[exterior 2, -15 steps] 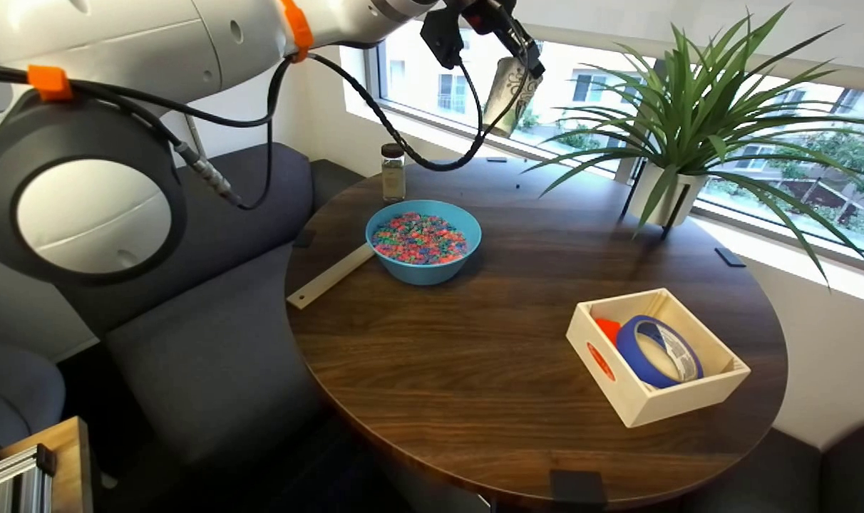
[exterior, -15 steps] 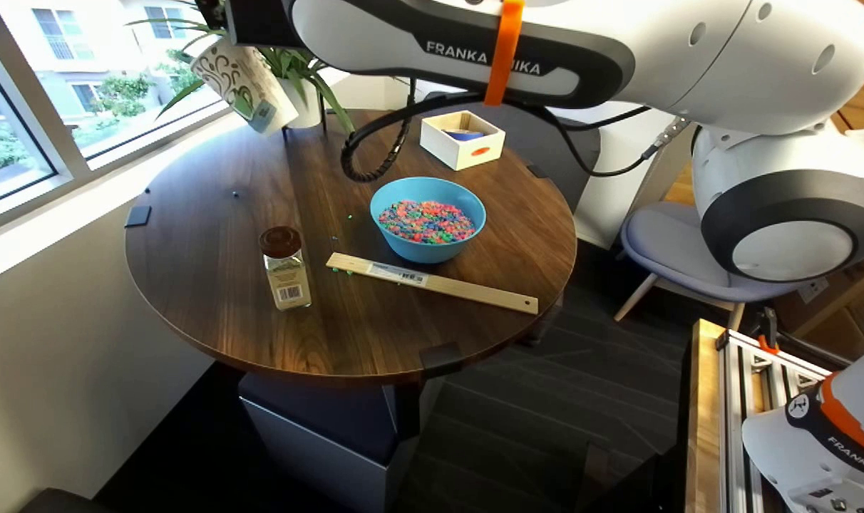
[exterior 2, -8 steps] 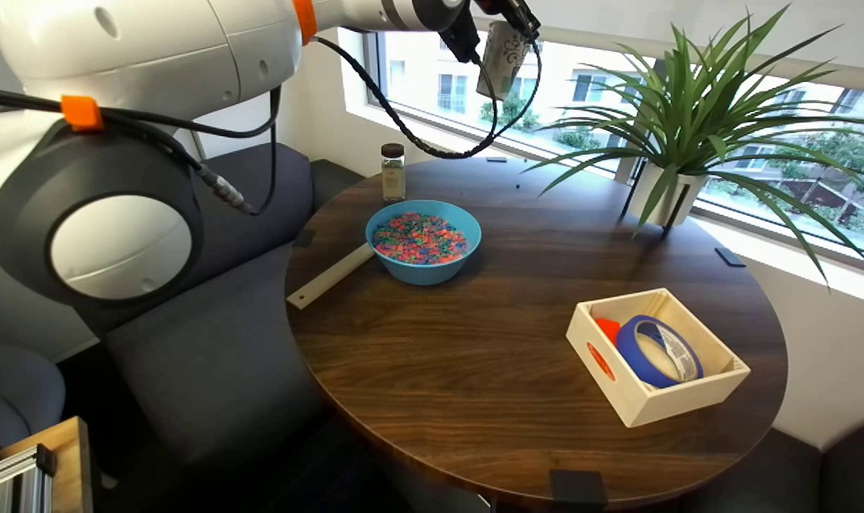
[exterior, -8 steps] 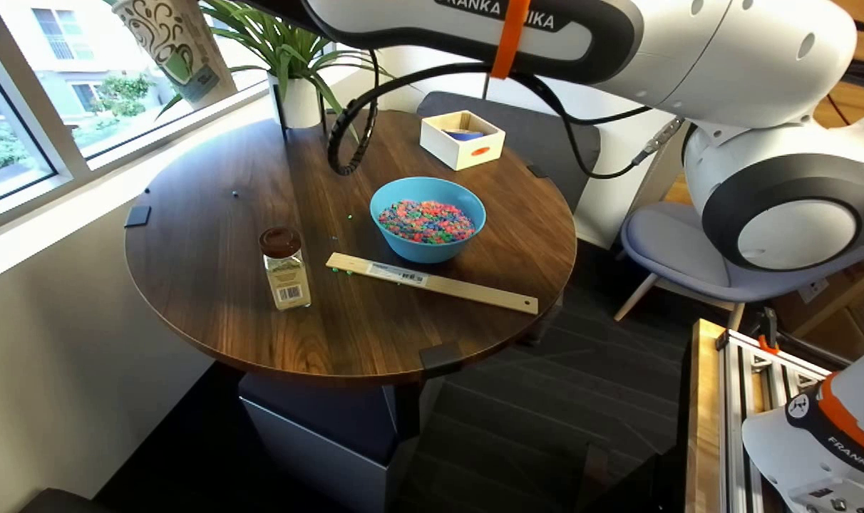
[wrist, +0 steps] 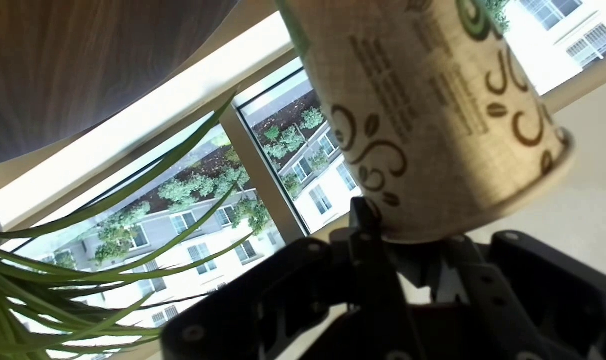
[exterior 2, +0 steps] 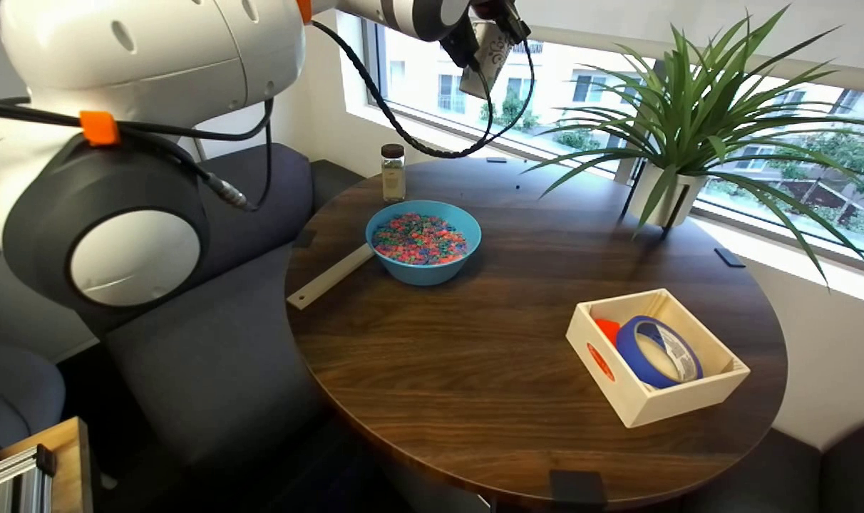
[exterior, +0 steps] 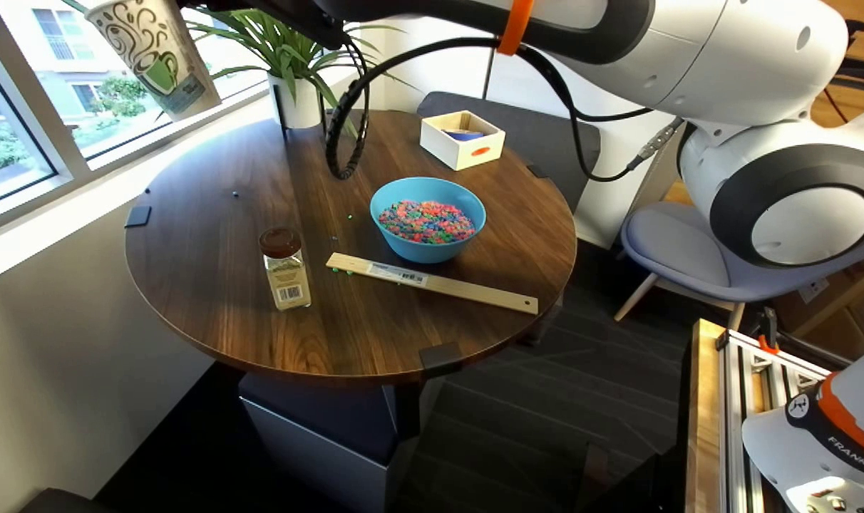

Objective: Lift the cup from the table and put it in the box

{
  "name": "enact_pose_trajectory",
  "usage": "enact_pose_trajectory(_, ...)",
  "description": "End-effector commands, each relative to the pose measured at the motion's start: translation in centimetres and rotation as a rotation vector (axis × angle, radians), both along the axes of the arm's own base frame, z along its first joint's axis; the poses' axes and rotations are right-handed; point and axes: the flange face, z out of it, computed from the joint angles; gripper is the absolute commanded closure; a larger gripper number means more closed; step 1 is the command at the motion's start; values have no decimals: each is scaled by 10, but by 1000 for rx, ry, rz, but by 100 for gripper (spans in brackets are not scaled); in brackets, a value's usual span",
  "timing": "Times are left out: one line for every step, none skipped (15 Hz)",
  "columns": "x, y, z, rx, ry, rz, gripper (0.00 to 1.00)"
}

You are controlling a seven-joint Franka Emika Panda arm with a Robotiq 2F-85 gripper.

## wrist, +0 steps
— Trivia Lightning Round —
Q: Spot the round dark wooden table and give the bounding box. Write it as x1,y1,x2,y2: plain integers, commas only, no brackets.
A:
0,0,242,170

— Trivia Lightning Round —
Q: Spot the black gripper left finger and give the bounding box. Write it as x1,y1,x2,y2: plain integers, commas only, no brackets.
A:
159,194,421,360

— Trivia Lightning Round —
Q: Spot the green leafy plant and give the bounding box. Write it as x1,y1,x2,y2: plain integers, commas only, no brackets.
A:
0,93,258,360

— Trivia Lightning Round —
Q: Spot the white patterned paper cup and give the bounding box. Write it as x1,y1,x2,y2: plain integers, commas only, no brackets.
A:
282,0,579,247

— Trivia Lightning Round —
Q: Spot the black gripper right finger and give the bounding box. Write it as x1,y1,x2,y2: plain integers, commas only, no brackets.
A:
441,229,606,360

